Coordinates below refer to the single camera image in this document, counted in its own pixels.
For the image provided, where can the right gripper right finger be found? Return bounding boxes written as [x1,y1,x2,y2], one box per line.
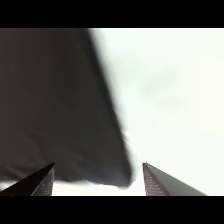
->
[142,162,207,197]

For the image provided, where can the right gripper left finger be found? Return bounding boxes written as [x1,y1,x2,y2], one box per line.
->
[0,161,57,197]

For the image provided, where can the dark grey garment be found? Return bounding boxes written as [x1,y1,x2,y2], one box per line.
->
[0,27,135,189]

